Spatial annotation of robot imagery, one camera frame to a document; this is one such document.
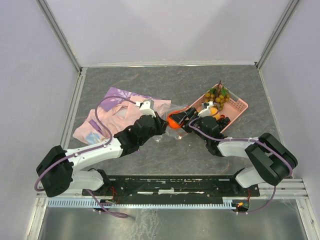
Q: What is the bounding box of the pink plastic basket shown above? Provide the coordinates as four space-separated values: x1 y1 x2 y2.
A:
190 83 249 133

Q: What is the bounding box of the light blue cable duct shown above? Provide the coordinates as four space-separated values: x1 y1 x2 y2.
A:
47 196 238 209

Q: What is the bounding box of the fake peach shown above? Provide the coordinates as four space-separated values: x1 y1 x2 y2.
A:
210 107 221 121

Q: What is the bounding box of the pink purple printed cloth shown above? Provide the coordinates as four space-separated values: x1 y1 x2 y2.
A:
72 87 171 145

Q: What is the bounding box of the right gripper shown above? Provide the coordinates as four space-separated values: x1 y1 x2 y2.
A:
168 106 209 143

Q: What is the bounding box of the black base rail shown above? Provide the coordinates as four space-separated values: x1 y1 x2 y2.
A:
92 174 260 205

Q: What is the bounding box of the fake brown longan bunch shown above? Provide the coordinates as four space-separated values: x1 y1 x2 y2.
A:
204 82 230 111

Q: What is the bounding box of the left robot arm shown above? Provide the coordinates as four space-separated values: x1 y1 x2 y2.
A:
34 114 168 198

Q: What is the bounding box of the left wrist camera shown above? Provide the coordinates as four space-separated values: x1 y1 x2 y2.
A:
135 99 156 117

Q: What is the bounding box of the fake orange persimmon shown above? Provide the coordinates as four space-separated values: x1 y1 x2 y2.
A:
166 113 183 129

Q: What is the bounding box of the clear zip top bag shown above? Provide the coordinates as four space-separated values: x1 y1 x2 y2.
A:
152 103 189 143

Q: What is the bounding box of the fake dark grape bunch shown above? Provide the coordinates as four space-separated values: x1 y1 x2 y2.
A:
217 117 231 129

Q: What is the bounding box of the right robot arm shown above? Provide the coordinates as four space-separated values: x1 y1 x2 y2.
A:
167 106 298 196

